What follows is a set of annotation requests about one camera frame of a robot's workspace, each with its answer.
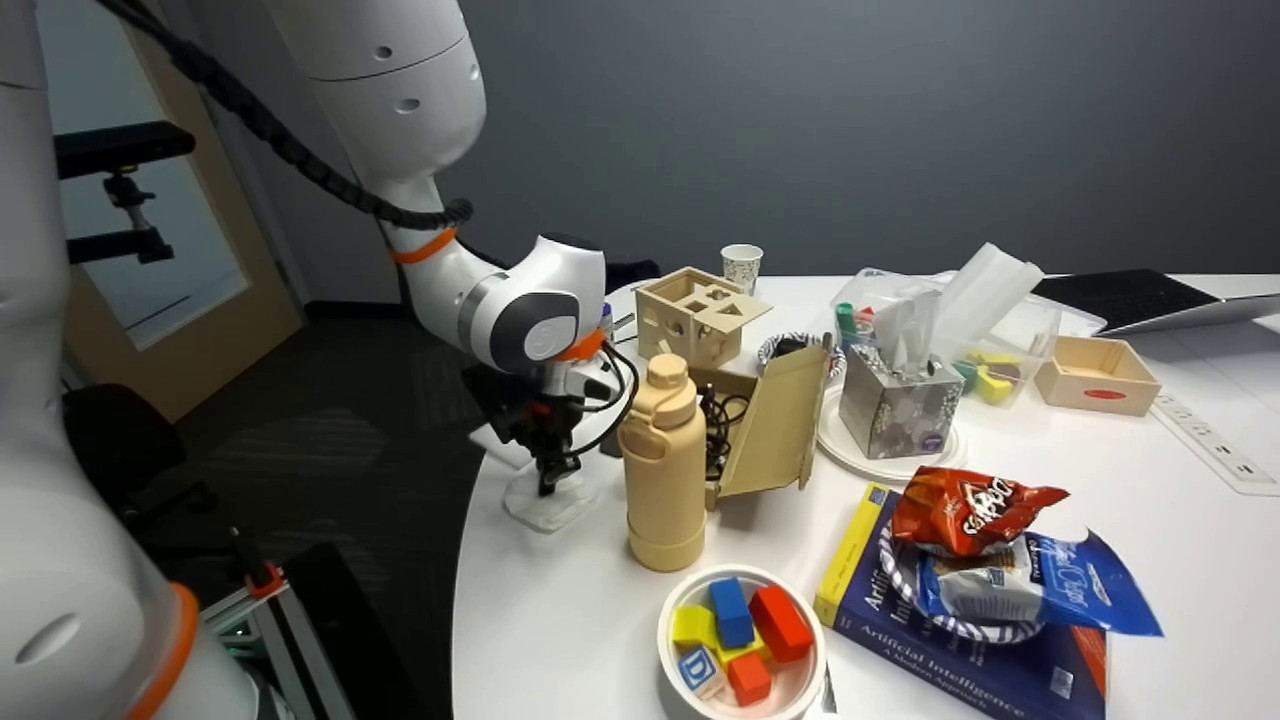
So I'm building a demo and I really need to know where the clear plastic bag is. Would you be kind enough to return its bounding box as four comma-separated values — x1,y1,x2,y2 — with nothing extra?
836,245,1044,384

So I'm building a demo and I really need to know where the paper cup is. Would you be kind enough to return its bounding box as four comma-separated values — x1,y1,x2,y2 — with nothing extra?
720,245,762,293

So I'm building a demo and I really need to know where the blue book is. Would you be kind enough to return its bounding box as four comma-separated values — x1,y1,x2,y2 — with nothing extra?
813,489,1108,720

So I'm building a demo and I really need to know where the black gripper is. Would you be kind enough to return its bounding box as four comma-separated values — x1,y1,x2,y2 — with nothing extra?
465,362,583,497

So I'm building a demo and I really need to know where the wooden shape sorter box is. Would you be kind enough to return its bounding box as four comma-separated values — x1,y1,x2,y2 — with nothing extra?
635,268,767,368

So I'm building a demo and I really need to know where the blue foil bag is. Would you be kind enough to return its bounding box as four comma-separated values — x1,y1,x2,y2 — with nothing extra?
1027,531,1161,636

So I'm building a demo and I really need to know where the beige water bottle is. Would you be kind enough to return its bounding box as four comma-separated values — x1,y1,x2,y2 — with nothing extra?
615,353,703,572

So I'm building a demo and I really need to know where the white napkin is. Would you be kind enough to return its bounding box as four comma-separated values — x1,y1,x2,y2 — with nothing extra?
501,469,600,535

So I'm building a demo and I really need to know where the grey tissue box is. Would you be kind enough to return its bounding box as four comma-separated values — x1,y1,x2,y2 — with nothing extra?
841,293,960,461

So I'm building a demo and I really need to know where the small wooden tray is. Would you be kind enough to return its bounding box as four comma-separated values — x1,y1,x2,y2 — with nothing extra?
1034,334,1161,414

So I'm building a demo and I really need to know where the white bowl of blocks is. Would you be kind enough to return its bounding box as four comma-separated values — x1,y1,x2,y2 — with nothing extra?
657,562,823,720

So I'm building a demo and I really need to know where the orange snack bag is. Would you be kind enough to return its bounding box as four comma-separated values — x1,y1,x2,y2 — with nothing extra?
888,469,1064,558

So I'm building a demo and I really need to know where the open cardboard box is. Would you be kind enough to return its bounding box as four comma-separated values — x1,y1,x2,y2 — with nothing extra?
694,343,826,503

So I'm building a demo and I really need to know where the white striped rope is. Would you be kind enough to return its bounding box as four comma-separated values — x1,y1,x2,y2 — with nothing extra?
870,517,1051,648

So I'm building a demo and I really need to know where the camera on mount arm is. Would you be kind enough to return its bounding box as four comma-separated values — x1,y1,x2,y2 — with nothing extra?
57,119,194,264

